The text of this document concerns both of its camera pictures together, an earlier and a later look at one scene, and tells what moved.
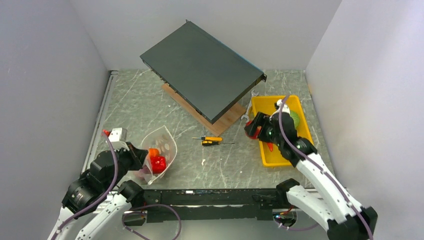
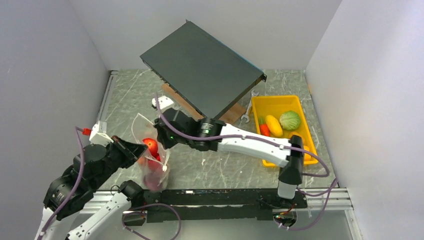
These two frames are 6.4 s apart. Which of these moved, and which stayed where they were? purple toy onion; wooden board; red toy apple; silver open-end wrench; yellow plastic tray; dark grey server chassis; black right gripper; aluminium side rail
Moved: red toy apple; purple toy onion; black right gripper
Stayed: yellow plastic tray; dark grey server chassis; silver open-end wrench; aluminium side rail; wooden board
